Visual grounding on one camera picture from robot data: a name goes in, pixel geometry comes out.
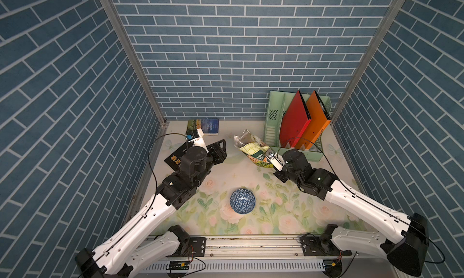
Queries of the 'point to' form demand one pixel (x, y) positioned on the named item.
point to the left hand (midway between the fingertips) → (227, 142)
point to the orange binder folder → (320, 121)
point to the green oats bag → (254, 147)
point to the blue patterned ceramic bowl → (242, 201)
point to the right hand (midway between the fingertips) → (278, 159)
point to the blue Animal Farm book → (210, 126)
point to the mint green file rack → (277, 103)
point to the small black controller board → (179, 265)
